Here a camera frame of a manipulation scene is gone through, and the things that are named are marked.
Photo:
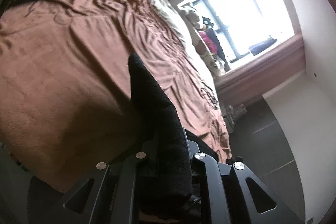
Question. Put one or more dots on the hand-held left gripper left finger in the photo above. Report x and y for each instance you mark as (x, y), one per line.
(128, 176)

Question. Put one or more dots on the pink plush toy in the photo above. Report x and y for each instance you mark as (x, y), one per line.
(207, 41)

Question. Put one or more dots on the beige plush toy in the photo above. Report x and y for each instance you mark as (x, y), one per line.
(191, 15)

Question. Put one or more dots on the long dark plush toy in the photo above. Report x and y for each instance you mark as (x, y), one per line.
(220, 50)

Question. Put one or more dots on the black framed window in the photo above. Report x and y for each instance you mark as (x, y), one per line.
(249, 8)

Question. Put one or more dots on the bed with brown cover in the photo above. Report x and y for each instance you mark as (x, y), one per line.
(78, 69)

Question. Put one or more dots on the black plush toy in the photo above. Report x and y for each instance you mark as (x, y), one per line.
(207, 23)

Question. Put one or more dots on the dark hanging garment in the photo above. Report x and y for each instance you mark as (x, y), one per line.
(262, 47)

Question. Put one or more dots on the plush toys on windowsill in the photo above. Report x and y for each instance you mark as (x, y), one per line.
(207, 61)

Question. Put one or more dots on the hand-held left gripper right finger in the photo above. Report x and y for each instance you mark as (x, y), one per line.
(210, 171)

